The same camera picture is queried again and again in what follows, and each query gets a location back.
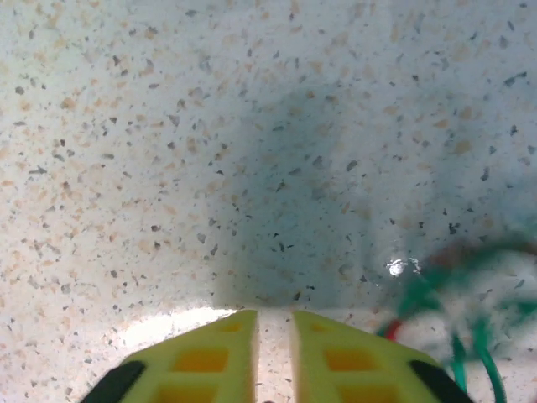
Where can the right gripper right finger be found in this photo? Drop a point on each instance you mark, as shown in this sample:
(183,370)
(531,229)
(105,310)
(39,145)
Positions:
(356,369)

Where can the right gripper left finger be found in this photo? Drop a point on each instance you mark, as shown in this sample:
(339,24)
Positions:
(201,365)

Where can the small red rubber bands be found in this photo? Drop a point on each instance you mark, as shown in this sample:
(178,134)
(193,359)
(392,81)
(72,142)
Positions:
(393,329)

